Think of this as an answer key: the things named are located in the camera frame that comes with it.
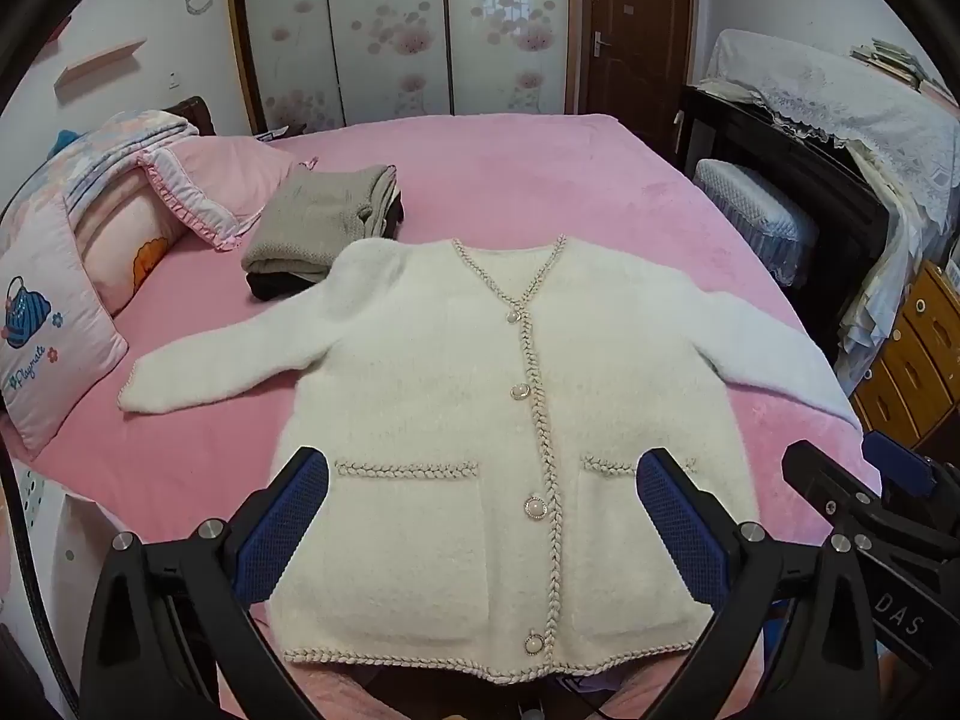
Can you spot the brown wooden door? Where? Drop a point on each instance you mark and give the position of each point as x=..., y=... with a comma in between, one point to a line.
x=637, y=0

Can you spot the pink embroidered pillow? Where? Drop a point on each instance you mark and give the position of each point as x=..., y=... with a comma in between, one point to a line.
x=52, y=360

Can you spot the white lace cover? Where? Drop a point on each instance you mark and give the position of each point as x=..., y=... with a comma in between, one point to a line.
x=825, y=90

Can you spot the pink pillow with orange print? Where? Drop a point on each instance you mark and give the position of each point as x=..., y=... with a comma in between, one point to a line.
x=112, y=240

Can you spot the cream hanging cloth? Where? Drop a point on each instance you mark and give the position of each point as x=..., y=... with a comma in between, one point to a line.
x=877, y=300

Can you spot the blue plush toy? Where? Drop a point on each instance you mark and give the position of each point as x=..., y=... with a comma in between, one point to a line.
x=64, y=142

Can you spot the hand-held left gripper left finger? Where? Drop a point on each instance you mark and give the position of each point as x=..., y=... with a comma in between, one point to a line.
x=289, y=521

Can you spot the pink fleece bed blanket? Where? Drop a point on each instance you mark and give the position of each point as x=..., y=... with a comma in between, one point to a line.
x=562, y=180

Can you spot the stool with white cover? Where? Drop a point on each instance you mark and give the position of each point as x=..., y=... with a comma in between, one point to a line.
x=750, y=202

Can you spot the dark folded garment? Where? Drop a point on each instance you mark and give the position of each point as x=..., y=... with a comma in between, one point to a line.
x=274, y=286

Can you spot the black piano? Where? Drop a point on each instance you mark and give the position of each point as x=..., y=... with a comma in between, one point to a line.
x=750, y=135

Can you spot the wooden drawer cabinet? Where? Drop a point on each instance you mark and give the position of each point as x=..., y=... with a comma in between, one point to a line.
x=926, y=360

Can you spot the pink ruffled pillow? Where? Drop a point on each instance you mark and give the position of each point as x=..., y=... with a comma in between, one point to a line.
x=217, y=172

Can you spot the wooden wall shelf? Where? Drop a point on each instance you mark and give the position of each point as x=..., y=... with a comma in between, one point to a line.
x=97, y=64

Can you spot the white fuzzy cardigan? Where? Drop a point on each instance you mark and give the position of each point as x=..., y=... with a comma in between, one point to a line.
x=450, y=427

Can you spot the stack of books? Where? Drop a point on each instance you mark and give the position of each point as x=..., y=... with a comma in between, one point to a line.
x=892, y=60

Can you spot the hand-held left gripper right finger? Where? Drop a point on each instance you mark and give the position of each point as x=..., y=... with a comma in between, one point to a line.
x=679, y=521

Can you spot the beige folded sweater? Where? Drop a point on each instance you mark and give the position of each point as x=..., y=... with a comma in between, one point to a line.
x=307, y=217

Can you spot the floral folded quilt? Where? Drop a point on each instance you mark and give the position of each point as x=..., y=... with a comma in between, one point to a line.
x=112, y=142

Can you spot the floral sliding door wardrobe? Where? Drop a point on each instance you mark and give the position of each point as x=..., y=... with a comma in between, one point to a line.
x=390, y=15

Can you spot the white dotted bed sheet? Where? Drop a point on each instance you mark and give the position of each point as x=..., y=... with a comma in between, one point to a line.
x=45, y=540

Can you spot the dark wooden headboard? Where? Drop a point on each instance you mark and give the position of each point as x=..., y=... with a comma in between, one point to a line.
x=191, y=116

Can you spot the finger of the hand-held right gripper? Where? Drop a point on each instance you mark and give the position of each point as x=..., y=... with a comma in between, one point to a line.
x=896, y=461
x=825, y=484

